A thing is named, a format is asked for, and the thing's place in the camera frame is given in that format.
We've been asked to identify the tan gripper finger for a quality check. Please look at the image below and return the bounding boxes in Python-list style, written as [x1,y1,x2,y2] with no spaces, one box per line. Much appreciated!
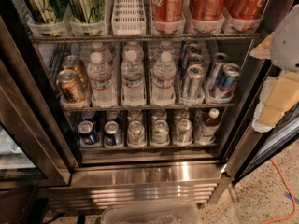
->
[252,72,299,133]
[250,32,274,60]

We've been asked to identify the water bottle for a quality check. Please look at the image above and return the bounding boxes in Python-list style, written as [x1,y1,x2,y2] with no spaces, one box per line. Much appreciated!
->
[153,41,175,61]
[151,51,177,106]
[87,52,117,108]
[92,42,113,64]
[122,41,144,61]
[121,50,146,106]

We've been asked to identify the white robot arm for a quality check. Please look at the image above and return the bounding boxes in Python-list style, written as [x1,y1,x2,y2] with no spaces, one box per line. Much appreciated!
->
[250,5,299,133]

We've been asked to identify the fridge door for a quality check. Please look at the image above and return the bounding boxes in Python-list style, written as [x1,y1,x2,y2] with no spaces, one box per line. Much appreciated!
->
[222,60,298,185]

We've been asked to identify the brown juice bottle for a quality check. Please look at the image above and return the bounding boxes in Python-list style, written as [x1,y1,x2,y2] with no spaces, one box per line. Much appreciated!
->
[195,108,220,144]

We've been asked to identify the empty white shelf tray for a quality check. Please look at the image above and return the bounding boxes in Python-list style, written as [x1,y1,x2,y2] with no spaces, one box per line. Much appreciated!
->
[111,0,146,35]

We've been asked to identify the steel fridge cabinet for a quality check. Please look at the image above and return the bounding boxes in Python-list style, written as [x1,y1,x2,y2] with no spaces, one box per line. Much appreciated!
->
[0,0,297,213]

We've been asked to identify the rear right silver can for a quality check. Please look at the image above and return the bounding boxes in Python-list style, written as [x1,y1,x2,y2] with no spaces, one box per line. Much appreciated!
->
[206,52,230,91]

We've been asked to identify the blue silver energy can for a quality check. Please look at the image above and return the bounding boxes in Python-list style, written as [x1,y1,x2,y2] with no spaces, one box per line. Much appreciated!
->
[213,63,241,99]

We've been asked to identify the right red cola can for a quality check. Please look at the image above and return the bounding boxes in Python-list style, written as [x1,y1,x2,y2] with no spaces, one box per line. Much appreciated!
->
[224,0,266,21]

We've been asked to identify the red cola can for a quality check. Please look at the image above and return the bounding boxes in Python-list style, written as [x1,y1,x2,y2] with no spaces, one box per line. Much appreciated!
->
[151,0,184,22]
[189,0,224,21]
[224,0,266,21]

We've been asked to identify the rear silver energy can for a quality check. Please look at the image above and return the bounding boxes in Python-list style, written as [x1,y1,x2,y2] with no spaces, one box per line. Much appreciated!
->
[178,43,202,67]

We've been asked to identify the middle silver energy can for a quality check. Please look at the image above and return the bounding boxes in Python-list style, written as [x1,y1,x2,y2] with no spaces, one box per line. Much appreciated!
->
[181,54,204,76]

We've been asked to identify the front silver energy can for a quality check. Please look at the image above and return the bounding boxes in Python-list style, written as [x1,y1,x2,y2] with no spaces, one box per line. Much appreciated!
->
[182,64,206,100]

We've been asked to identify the middle red cola can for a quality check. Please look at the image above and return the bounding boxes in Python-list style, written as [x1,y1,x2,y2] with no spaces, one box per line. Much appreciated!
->
[189,0,224,21]

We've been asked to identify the rightmost bottom soda can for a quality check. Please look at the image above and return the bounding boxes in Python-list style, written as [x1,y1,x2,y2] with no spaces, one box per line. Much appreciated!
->
[174,119,192,143]

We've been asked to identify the left red cola can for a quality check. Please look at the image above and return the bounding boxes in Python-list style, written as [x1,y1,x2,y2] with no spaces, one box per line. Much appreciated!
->
[151,0,184,22]

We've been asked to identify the green white soda can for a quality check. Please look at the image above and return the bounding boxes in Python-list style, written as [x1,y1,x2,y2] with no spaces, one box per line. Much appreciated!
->
[152,119,169,144]

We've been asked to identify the blue soda can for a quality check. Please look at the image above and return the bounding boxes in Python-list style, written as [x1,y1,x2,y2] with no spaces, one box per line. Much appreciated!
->
[78,120,98,145]
[104,121,123,147]

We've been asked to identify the right green can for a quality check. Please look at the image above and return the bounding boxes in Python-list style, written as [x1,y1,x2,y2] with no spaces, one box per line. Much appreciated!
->
[68,0,105,23]

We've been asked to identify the rear gold can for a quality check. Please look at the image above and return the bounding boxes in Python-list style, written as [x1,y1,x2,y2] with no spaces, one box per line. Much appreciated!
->
[62,55,88,91]

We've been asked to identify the gold can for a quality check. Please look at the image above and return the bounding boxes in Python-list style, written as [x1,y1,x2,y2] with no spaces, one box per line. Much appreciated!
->
[62,55,88,91]
[57,69,86,104]

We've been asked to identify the left blue soda can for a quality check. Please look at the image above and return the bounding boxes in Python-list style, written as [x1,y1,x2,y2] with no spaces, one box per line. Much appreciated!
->
[78,120,98,145]

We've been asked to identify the front gold can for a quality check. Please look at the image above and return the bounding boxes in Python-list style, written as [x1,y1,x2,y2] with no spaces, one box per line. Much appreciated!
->
[57,69,86,104]

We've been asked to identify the left green can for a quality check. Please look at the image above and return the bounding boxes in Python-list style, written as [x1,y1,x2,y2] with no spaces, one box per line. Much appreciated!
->
[24,0,67,24]

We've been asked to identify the orange cable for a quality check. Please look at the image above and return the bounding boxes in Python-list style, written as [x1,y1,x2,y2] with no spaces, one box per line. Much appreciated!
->
[261,158,298,224]

